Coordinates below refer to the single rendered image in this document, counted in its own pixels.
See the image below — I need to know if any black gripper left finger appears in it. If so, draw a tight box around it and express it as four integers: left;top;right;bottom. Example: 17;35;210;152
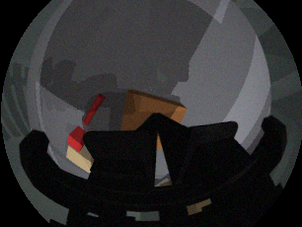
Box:
83;113;158;188

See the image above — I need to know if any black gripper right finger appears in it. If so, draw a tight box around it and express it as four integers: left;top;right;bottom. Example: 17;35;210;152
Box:
156;113;239;185

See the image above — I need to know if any red square block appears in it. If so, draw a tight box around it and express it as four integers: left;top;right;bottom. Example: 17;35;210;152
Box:
67;125;87;152

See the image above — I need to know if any red cylinder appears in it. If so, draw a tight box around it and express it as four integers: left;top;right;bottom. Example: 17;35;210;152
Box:
83;94;105;125

